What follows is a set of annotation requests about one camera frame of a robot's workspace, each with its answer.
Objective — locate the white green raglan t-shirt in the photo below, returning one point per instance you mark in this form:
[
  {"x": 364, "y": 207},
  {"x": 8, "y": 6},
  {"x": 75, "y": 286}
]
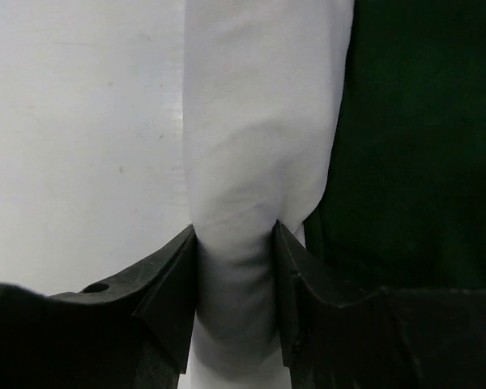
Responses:
[{"x": 359, "y": 125}]

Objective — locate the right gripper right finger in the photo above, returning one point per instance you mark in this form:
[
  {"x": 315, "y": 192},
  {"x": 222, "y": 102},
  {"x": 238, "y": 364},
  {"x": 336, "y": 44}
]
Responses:
[{"x": 336, "y": 335}]

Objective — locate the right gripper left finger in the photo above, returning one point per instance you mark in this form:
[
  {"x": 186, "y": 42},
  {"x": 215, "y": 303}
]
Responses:
[{"x": 130, "y": 330}]

